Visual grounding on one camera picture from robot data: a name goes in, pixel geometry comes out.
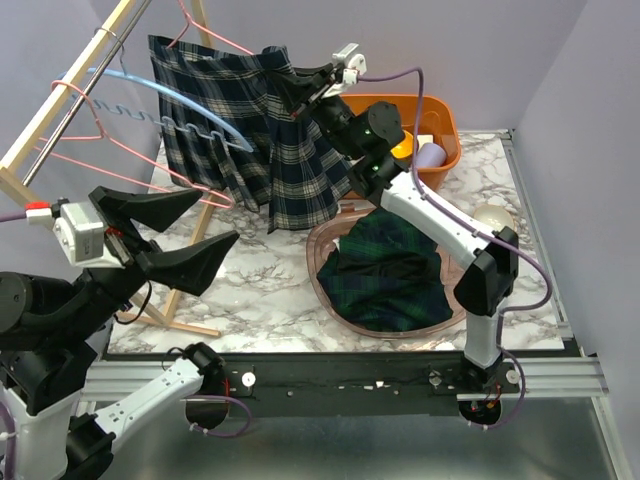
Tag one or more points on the navy white plaid skirt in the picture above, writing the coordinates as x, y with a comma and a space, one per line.
291, 168

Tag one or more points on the dark green plaid skirt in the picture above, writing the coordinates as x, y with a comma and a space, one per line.
385, 276

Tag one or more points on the yellow bowl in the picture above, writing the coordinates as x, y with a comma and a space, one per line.
404, 149

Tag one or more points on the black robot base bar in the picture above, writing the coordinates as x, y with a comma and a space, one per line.
346, 385

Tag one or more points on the lavender plastic cup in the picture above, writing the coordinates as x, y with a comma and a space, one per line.
429, 156

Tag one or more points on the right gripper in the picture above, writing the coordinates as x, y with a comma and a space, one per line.
294, 89

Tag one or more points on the orange plastic tub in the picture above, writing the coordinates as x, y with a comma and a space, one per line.
436, 119

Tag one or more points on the light blue plastic hanger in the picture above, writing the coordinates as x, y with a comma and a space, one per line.
175, 100

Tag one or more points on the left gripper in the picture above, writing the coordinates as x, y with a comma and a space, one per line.
148, 258

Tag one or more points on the small white ceramic bowl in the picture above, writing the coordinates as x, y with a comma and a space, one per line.
494, 216

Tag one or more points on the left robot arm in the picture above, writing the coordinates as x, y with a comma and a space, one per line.
46, 324

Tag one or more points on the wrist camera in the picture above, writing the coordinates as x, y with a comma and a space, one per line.
350, 65
80, 231

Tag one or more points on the pink wire hanger with plaid skirt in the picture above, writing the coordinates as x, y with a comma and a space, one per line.
196, 18

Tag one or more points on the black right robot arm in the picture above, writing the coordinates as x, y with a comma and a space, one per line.
489, 258

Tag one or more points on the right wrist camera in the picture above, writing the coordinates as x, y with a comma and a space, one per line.
350, 65

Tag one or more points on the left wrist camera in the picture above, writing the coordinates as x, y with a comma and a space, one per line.
80, 231

